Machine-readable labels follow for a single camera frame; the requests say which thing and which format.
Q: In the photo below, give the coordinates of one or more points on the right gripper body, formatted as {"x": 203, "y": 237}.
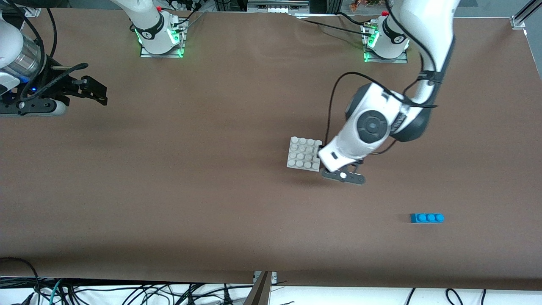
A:
{"x": 54, "y": 83}

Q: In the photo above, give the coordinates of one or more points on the white studded base plate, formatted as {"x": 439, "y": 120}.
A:
{"x": 298, "y": 154}

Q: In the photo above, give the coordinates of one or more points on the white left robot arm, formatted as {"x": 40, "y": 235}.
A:
{"x": 423, "y": 25}

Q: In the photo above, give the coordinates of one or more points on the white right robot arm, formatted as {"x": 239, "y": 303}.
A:
{"x": 8, "y": 42}

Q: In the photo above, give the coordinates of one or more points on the blue three-stud block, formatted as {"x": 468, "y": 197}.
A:
{"x": 427, "y": 218}

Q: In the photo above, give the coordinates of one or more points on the white power strip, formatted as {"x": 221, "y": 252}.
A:
{"x": 182, "y": 5}

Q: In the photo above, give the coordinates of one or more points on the brown paper table cover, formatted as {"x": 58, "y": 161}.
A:
{"x": 211, "y": 212}

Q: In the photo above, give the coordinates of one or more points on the orange red small objects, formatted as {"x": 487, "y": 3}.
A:
{"x": 364, "y": 4}

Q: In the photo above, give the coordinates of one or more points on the aluminium corner profile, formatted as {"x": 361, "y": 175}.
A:
{"x": 518, "y": 21}

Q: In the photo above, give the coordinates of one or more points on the silver table corner bracket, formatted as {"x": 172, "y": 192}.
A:
{"x": 33, "y": 12}

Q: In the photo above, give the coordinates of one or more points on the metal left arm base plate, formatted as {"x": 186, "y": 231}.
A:
{"x": 402, "y": 60}

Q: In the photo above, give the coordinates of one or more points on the grey metal post bracket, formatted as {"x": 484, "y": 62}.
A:
{"x": 260, "y": 292}

